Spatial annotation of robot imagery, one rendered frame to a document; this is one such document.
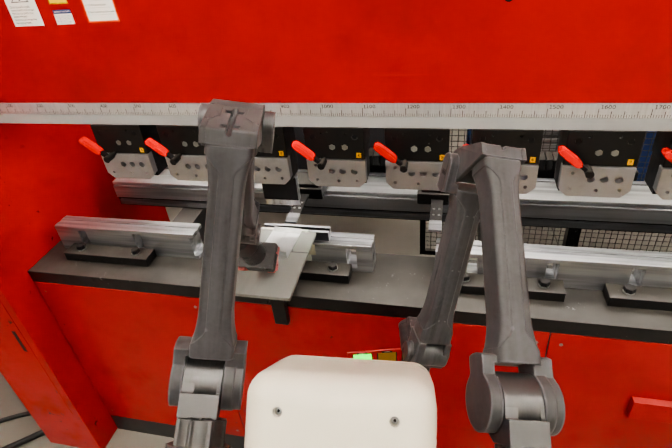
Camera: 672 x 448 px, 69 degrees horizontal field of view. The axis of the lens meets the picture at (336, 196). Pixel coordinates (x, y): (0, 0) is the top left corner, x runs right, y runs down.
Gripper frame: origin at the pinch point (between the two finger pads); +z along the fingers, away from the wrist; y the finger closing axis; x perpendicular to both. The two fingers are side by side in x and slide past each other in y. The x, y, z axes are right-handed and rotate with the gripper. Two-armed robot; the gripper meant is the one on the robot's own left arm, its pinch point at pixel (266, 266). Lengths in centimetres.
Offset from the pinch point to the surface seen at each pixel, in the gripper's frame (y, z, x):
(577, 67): -70, -32, -36
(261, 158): 2.1, -13.2, -24.5
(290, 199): -2.4, 1.3, -20.0
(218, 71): 8.6, -33.0, -36.4
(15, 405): 140, 89, 45
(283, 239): -0.3, 7.5, -10.4
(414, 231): -24, 164, -79
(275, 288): -4.2, -1.8, 6.1
